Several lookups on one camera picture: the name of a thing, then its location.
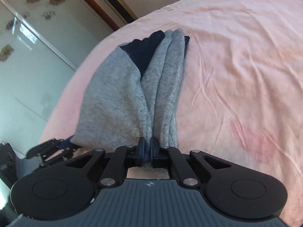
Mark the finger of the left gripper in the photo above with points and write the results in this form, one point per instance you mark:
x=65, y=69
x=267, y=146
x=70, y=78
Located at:
x=45, y=149
x=65, y=152

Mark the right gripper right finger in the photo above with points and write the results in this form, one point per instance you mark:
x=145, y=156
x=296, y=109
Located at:
x=233, y=190

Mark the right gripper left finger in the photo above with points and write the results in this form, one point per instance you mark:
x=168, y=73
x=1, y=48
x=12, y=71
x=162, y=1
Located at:
x=65, y=189

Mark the grey knitted sweater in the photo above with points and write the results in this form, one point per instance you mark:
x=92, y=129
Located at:
x=134, y=94

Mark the pink bed sheet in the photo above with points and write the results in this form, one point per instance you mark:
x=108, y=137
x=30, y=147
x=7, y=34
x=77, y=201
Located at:
x=241, y=97

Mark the glass wardrobe sliding door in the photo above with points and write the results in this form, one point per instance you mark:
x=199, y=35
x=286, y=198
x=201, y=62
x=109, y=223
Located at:
x=43, y=42

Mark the gold tower air conditioner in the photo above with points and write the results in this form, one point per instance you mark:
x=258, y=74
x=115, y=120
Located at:
x=122, y=10

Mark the brown wooden door frame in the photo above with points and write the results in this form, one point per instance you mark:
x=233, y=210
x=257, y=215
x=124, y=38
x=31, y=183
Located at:
x=104, y=16

